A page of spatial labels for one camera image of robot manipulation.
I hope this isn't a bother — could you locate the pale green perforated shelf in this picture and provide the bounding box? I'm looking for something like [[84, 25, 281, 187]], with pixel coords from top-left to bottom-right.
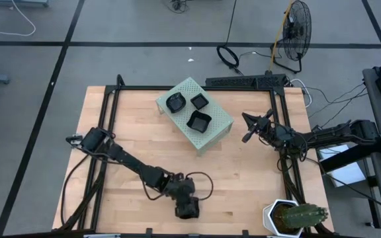
[[155, 76, 235, 157]]

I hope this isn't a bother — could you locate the black aluminium table frame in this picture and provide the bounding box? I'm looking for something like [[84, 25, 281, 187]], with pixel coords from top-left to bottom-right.
[[52, 73, 336, 238]]

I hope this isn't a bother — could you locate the coiled black floor cable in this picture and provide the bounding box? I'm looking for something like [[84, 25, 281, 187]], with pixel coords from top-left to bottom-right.
[[216, 0, 244, 76]]

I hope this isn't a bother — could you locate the white faceted plant pot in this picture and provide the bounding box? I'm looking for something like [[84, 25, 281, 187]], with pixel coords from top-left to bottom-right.
[[262, 198, 306, 238]]

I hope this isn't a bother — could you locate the black round ruffled plate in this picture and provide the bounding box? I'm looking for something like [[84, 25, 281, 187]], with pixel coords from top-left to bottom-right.
[[165, 92, 187, 114]]

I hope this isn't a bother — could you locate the black floor fan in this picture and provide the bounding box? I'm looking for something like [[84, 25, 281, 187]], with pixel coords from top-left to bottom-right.
[[269, 0, 313, 75]]

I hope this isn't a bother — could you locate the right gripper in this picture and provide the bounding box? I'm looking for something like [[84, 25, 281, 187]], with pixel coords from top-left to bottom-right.
[[242, 112, 279, 143]]

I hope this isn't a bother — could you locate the green cactus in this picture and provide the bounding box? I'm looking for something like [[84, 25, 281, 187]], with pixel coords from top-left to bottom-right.
[[281, 202, 329, 229]]

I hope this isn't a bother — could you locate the long black cable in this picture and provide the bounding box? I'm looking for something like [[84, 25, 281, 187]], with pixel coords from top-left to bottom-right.
[[304, 157, 381, 216]]

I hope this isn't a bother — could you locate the large black wavy square plate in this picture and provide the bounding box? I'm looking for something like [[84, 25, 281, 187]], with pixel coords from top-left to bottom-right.
[[186, 110, 212, 134]]

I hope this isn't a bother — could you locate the small black square plate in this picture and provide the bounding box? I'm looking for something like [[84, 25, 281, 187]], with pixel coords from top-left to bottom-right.
[[190, 93, 210, 111]]

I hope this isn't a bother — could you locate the yellow hanging cord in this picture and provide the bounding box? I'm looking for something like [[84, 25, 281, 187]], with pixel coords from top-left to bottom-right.
[[269, 0, 294, 72]]

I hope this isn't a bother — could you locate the white cable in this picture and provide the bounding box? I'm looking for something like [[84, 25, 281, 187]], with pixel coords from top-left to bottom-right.
[[288, 78, 314, 109], [0, 0, 37, 37]]

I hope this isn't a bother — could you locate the black cable bundle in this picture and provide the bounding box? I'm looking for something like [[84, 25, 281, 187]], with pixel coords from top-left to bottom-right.
[[167, 0, 191, 15]]

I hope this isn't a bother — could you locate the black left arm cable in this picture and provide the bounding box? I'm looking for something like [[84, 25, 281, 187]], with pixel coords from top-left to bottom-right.
[[185, 171, 214, 202]]

